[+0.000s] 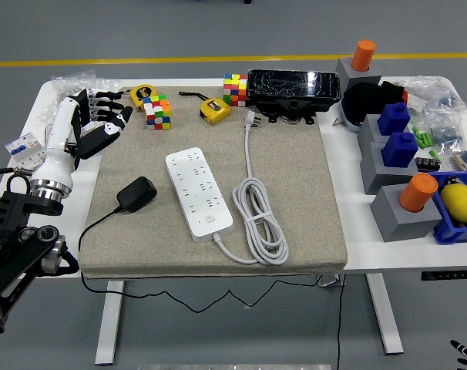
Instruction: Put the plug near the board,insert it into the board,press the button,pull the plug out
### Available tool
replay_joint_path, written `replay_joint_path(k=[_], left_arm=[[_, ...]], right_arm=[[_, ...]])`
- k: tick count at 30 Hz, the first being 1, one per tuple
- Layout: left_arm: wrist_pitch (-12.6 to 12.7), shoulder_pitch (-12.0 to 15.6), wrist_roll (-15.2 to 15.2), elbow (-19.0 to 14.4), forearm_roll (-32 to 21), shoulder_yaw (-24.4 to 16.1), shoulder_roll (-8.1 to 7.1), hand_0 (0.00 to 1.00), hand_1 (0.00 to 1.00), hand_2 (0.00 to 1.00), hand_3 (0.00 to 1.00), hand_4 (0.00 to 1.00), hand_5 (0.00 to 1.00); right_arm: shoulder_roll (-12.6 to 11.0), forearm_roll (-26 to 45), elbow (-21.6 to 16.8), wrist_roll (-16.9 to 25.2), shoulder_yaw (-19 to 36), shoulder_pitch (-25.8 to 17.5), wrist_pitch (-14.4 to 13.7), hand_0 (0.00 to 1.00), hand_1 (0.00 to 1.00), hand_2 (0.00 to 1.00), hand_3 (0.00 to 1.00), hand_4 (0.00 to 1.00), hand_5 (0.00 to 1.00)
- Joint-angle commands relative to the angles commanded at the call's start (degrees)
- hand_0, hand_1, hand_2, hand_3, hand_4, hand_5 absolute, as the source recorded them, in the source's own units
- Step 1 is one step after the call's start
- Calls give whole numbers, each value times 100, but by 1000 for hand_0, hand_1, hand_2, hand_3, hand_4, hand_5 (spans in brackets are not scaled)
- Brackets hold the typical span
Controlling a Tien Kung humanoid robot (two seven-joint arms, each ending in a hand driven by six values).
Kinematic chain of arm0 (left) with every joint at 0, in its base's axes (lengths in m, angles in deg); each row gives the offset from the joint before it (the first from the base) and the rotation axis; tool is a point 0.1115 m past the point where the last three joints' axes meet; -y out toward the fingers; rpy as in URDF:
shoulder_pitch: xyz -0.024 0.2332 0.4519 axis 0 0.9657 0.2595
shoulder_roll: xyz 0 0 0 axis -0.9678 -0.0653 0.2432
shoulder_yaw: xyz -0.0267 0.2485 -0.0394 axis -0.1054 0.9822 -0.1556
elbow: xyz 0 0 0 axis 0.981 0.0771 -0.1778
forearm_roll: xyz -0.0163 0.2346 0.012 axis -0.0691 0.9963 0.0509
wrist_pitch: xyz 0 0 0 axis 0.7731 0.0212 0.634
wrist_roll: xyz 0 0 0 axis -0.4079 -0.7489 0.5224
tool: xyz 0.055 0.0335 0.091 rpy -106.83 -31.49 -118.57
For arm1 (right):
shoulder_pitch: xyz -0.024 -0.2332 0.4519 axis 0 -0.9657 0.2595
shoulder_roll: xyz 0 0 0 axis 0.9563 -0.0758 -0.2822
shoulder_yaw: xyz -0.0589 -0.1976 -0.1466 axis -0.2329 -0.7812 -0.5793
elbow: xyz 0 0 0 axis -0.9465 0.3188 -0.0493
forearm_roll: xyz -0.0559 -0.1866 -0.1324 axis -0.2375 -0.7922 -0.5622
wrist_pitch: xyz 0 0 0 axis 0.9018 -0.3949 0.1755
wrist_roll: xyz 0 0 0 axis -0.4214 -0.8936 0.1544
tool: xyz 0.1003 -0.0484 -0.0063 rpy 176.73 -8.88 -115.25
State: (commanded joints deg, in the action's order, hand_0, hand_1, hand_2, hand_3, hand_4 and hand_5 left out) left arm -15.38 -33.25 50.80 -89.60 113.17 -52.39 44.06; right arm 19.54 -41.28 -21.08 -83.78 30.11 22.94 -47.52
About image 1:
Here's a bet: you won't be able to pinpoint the thin black adapter cord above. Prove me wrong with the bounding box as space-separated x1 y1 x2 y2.
78 206 323 313

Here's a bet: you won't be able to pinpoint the large clear plastic bag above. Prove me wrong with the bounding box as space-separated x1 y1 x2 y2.
391 76 467 116

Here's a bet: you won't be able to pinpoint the white power strip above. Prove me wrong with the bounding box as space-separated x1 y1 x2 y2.
165 146 234 244

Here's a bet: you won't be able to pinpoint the clear bag blue parts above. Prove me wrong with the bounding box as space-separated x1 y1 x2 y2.
425 109 467 153

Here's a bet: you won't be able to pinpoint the white table leg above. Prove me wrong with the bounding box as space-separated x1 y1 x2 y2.
94 280 126 366
365 273 405 355

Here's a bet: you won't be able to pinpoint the white power strip cable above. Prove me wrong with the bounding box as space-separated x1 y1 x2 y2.
213 109 290 266

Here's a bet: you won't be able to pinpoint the black hanging cable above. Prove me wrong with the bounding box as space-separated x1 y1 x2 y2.
335 274 348 370

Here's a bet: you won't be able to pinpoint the clear bag of resistors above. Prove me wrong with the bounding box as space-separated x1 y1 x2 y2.
447 148 467 173

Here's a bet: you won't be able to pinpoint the green plastic anchors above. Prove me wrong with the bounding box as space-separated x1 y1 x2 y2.
412 126 435 150

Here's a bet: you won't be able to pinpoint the black component pack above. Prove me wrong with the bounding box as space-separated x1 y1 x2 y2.
415 156 442 173

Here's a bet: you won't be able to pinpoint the yellow lemon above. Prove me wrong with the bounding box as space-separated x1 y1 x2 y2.
440 184 467 224

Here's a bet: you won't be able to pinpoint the blue square peg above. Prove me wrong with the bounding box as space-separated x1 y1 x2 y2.
381 132 418 169
377 102 412 136

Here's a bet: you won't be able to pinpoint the blue plastic bin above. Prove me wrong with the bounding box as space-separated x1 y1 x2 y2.
427 170 467 246

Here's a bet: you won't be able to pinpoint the black device cracked screen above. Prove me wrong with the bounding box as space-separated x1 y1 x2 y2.
246 69 341 125

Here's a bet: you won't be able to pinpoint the orange cylinder peg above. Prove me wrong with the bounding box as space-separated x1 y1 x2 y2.
351 39 377 73
398 173 439 214

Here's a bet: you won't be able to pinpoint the clear bag of metal nuts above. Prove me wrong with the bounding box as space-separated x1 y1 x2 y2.
39 70 119 120

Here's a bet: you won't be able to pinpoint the black plug adapter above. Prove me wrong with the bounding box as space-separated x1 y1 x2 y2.
116 176 158 213

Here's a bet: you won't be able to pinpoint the black table control panel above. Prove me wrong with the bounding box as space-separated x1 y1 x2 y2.
421 271 467 281

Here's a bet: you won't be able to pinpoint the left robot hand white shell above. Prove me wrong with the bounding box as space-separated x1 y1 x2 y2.
30 87 134 190

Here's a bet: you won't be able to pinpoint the grey block square hole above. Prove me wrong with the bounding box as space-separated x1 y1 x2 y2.
359 141 419 196
358 114 388 147

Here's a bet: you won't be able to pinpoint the yellow tape measure black face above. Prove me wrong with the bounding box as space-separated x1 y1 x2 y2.
117 83 160 113

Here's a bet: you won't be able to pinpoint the colourful puzzle cube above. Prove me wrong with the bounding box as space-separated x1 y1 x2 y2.
223 73 249 108
143 94 173 131

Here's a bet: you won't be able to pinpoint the white blue circuit breaker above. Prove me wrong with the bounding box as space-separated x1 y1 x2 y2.
5 132 49 173

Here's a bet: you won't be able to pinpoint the grey-brown mat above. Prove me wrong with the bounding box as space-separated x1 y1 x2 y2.
79 86 349 279

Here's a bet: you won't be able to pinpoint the grey block round hole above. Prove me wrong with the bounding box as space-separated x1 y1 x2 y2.
370 184 443 243
335 57 383 92

